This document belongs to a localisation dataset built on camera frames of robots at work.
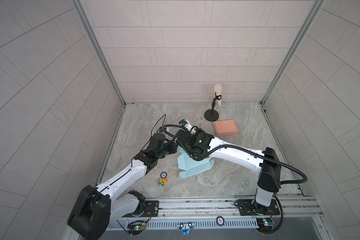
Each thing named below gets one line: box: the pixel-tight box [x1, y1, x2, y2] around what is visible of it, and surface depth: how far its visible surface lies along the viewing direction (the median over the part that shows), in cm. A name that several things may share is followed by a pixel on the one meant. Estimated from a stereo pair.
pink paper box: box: [213, 119, 239, 137], surface depth 101 cm
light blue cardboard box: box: [177, 145, 215, 178], surface depth 73 cm
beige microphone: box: [214, 83, 223, 107], surface depth 91 cm
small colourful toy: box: [157, 178, 168, 187], surface depth 79 cm
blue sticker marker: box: [177, 222, 196, 235], surface depth 67 cm
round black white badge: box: [216, 216, 225, 227], surface depth 69 cm
